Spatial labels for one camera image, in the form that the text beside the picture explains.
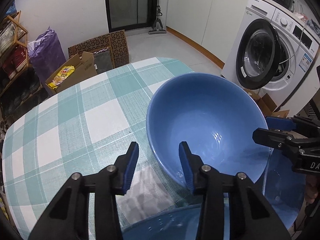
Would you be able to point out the large blue bowl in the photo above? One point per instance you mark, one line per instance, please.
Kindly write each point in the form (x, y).
(215, 117)

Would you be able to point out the white kitchen cabinets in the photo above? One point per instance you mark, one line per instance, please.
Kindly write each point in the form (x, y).
(210, 26)

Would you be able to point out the black framed glass door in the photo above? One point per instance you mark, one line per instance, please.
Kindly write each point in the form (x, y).
(130, 14)

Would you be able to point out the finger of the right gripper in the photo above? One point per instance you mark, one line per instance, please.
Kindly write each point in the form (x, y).
(283, 124)
(274, 139)

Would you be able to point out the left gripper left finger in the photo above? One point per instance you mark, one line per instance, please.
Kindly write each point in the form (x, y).
(126, 165)

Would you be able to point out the purple plastic bag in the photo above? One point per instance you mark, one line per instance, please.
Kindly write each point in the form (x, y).
(46, 54)

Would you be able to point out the yellow snack packet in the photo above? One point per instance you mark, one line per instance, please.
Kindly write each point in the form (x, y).
(63, 74)

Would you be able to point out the open cardboard box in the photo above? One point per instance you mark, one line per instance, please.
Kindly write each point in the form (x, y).
(86, 66)

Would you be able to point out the person's right hand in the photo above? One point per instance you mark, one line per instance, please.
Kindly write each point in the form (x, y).
(311, 191)

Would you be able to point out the bamboo shoe rack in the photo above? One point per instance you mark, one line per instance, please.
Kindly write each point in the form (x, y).
(21, 88)

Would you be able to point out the small cardboard box on floor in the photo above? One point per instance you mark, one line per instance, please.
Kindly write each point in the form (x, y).
(266, 105)

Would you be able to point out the white washing machine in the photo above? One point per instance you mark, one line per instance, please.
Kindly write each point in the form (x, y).
(271, 53)

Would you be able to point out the teal plaid tablecloth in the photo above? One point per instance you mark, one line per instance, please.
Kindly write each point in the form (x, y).
(83, 129)

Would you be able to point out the upright vacuum cleaner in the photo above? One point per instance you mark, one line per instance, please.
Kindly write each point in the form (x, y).
(157, 27)

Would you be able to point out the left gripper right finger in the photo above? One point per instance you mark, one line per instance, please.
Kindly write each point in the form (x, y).
(191, 165)

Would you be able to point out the patterned flat cardboard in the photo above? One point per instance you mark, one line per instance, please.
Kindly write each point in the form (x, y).
(115, 42)

